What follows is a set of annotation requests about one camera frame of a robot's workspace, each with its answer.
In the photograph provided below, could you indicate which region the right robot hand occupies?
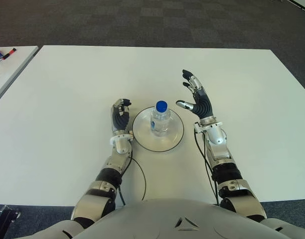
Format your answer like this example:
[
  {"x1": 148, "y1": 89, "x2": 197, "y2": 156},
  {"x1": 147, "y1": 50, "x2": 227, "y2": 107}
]
[{"x1": 176, "y1": 69, "x2": 215, "y2": 121}]

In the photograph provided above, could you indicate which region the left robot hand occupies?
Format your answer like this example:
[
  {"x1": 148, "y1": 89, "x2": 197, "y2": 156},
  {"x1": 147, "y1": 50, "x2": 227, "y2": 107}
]
[{"x1": 110, "y1": 98, "x2": 132, "y2": 136}]

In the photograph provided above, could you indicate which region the clear water bottle blue cap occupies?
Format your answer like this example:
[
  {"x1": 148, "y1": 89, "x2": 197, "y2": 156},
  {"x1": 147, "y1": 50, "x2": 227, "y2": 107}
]
[{"x1": 150, "y1": 100, "x2": 171, "y2": 137}]

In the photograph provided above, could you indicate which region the white plate black rim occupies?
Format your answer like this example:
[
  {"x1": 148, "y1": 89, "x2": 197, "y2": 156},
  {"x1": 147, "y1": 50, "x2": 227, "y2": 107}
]
[{"x1": 132, "y1": 106, "x2": 185, "y2": 153}]

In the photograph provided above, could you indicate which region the grey robot torso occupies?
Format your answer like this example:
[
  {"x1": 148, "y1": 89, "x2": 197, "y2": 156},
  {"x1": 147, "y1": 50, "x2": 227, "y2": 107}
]
[{"x1": 37, "y1": 198, "x2": 305, "y2": 239}]

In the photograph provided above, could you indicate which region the white side table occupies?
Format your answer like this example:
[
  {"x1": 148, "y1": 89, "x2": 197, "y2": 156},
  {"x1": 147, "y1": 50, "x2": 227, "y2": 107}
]
[{"x1": 0, "y1": 45, "x2": 40, "y2": 107}]

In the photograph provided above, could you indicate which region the red black marker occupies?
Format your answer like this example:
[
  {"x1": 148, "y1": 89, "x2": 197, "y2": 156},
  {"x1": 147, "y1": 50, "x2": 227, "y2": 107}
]
[{"x1": 1, "y1": 47, "x2": 18, "y2": 62}]

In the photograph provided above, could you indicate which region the black metal stand foot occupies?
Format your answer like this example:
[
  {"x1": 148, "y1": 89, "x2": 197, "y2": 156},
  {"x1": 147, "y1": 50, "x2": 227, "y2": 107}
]
[{"x1": 0, "y1": 205, "x2": 21, "y2": 226}]

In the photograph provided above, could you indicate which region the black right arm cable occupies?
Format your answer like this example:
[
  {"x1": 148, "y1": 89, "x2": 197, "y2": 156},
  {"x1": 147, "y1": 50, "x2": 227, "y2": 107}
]
[{"x1": 193, "y1": 130, "x2": 222, "y2": 207}]

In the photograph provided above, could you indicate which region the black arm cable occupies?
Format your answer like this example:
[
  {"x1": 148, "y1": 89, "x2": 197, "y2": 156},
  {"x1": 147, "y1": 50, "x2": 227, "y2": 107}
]
[
  {"x1": 117, "y1": 143, "x2": 146, "y2": 207},
  {"x1": 193, "y1": 130, "x2": 222, "y2": 207}
]

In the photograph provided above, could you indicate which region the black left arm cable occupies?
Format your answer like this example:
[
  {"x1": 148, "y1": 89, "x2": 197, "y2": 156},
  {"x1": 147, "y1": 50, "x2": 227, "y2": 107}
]
[{"x1": 117, "y1": 143, "x2": 146, "y2": 207}]

